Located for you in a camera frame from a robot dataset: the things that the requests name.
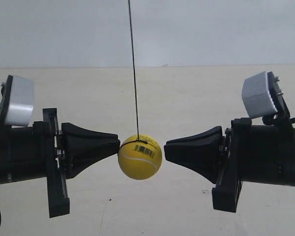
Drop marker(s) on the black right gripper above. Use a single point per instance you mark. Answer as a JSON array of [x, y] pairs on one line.
[[259, 150]]

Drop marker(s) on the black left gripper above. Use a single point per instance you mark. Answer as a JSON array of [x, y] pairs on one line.
[[34, 151]]

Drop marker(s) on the yellow tennis ball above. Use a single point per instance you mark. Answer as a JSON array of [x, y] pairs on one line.
[[140, 157]]

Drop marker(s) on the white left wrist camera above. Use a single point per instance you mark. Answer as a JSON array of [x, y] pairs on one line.
[[21, 102]]

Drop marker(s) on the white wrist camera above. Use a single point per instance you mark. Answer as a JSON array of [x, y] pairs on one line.
[[21, 102], [256, 96]]

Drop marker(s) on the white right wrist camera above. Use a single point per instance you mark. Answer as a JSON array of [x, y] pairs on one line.
[[256, 96]]

